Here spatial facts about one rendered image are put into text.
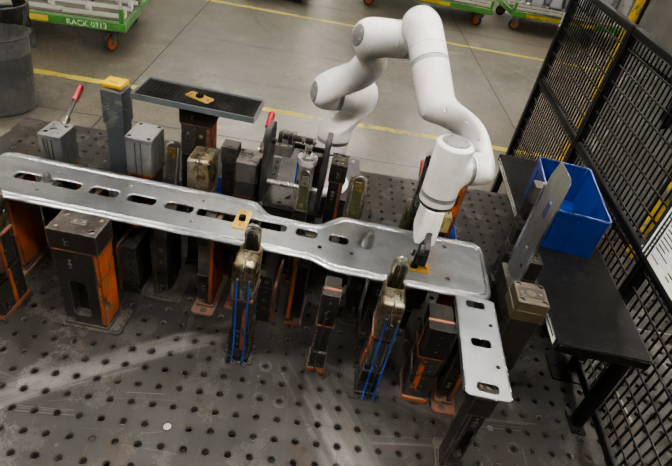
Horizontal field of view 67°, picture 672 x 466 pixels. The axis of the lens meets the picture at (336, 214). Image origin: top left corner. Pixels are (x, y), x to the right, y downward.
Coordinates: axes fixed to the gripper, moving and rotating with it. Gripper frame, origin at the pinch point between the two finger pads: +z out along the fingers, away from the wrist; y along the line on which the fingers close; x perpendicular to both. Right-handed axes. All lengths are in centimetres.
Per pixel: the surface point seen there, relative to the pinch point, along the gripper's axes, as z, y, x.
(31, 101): 102, -202, -243
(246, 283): 6.3, 17.3, -39.7
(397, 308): 1.5, 20.1, -4.8
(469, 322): 5.3, 16.2, 13.3
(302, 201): 4.3, -16.5, -32.4
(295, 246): 5.5, 1.8, -30.9
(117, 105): -4, -35, -94
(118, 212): 6, 3, -77
